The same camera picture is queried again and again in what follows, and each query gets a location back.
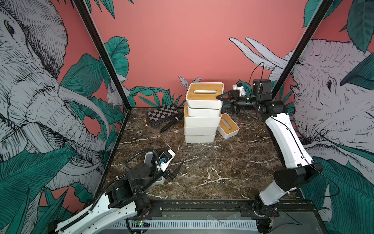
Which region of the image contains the small bamboo lid tissue box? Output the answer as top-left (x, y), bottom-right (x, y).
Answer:
top-left (217, 114), bottom-right (240, 139)

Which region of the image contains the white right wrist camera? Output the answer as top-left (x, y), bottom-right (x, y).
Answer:
top-left (232, 83), bottom-right (245, 96)

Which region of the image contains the white vented strip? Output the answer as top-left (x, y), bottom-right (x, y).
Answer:
top-left (110, 219), bottom-right (258, 231)

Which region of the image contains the grey lid tissue box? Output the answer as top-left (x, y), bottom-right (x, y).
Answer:
top-left (185, 105), bottom-right (221, 118)
top-left (144, 153), bottom-right (165, 185)

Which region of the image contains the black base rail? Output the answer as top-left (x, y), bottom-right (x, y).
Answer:
top-left (145, 199), bottom-right (317, 219)

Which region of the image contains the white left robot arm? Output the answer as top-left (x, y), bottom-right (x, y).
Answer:
top-left (47, 147), bottom-right (182, 234)

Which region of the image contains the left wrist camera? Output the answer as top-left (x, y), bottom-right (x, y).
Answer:
top-left (156, 149), bottom-right (175, 172)

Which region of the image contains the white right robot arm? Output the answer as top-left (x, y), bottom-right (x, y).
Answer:
top-left (216, 90), bottom-right (323, 217)

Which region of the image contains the black corner frame post right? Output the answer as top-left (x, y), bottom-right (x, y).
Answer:
top-left (272, 0), bottom-right (333, 99)

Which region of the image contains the black corner frame post left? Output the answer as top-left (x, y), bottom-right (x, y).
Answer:
top-left (73, 0), bottom-right (132, 111)

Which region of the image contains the white bottom tissue box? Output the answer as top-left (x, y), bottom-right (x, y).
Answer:
top-left (185, 134), bottom-right (216, 143)

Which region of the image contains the yellow lid tissue box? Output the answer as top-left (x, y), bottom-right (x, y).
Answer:
top-left (184, 126), bottom-right (217, 136)

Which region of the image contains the large bamboo lid tissue box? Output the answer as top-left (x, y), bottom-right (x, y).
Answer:
top-left (184, 104), bottom-right (222, 127)

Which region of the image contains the folding chess board box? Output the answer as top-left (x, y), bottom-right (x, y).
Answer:
top-left (147, 105), bottom-right (179, 127)

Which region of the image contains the black corner frame post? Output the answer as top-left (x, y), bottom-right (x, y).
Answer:
top-left (272, 0), bottom-right (333, 99)
top-left (73, 0), bottom-right (132, 111)

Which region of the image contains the black corrugated cable hose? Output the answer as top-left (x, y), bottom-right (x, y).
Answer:
top-left (122, 149), bottom-right (161, 170)

